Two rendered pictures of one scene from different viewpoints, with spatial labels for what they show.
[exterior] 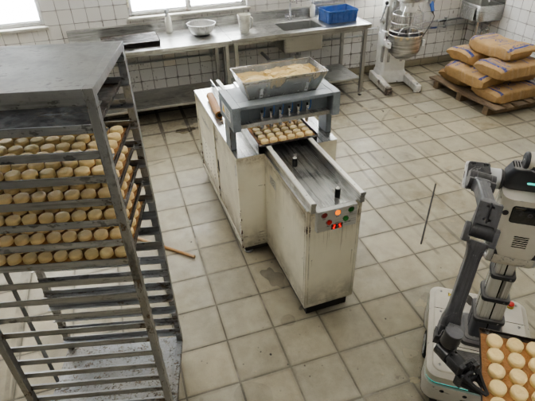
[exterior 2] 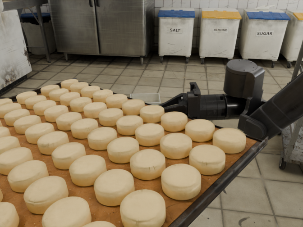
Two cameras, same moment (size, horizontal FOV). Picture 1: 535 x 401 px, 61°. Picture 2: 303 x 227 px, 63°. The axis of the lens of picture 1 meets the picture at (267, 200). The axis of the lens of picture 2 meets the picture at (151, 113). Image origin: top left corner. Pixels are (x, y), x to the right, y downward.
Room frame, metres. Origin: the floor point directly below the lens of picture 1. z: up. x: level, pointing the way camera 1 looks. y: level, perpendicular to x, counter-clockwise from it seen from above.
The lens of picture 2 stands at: (1.01, -1.09, 1.23)
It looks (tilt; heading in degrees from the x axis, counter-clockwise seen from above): 29 degrees down; 116
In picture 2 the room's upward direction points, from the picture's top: straight up
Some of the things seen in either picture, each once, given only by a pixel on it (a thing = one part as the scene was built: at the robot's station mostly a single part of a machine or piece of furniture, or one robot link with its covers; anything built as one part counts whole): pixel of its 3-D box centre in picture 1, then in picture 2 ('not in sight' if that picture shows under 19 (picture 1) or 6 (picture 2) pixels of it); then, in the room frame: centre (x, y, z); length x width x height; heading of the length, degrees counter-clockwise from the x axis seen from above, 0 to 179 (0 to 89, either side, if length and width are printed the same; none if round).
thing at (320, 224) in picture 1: (336, 216); not in sight; (2.00, -0.37, 0.77); 0.24 x 0.04 x 0.14; 109
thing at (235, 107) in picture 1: (279, 114); not in sight; (2.83, -0.10, 1.01); 0.72 x 0.33 x 0.34; 109
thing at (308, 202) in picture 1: (254, 130); not in sight; (2.89, 0.08, 0.87); 2.01 x 0.03 x 0.07; 19
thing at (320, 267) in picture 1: (307, 225); not in sight; (2.35, -0.26, 0.45); 0.70 x 0.34 x 0.90; 19
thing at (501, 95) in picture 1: (506, 89); not in sight; (5.18, -2.88, 0.19); 0.72 x 0.42 x 0.15; 111
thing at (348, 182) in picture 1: (292, 123); not in sight; (2.98, -0.20, 0.87); 2.01 x 0.03 x 0.07; 19
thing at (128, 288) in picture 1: (107, 290); not in sight; (1.67, 0.83, 0.60); 0.64 x 0.03 x 0.03; 94
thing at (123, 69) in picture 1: (156, 225); not in sight; (1.72, 0.53, 0.97); 0.03 x 0.03 x 1.70; 4
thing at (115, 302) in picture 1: (111, 302); not in sight; (1.67, 0.83, 0.51); 0.64 x 0.03 x 0.03; 94
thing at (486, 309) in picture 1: (486, 317); not in sight; (1.60, -1.12, 0.38); 0.13 x 0.13 x 0.40; 71
